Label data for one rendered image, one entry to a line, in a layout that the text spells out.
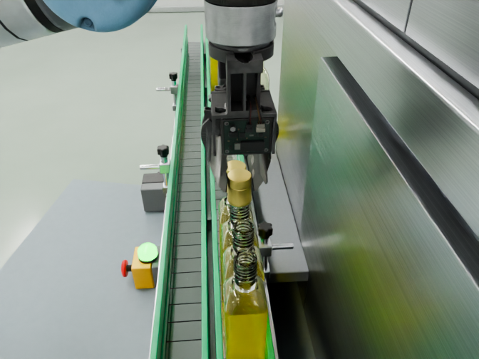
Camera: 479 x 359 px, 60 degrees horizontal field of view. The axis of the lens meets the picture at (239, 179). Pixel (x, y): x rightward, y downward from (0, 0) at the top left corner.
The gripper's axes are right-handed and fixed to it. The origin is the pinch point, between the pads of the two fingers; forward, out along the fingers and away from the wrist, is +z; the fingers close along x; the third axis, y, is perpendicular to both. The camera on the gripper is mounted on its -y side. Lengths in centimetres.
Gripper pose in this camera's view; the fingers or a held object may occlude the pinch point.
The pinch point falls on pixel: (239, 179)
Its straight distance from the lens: 58.1
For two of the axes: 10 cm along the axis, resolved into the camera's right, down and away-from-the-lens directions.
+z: 0.0, 8.1, 5.9
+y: 0.7, 5.9, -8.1
